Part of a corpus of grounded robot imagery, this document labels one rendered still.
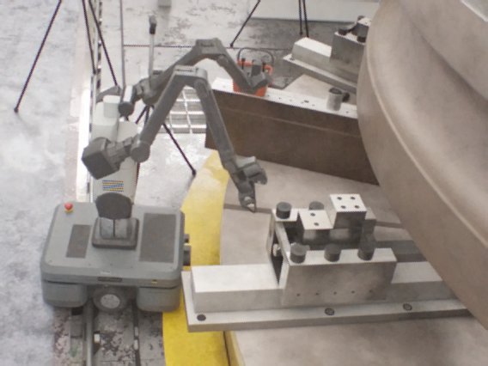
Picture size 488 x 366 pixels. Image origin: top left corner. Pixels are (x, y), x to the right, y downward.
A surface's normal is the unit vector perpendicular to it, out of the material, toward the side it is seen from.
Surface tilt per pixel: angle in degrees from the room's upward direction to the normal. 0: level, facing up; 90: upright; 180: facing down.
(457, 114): 90
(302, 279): 90
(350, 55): 90
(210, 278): 0
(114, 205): 90
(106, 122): 0
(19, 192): 0
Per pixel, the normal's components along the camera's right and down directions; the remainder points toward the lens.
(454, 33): -0.96, 0.06
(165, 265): 0.11, -0.81
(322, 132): -0.22, 0.54
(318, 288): 0.18, 0.59
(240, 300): 0.20, 0.30
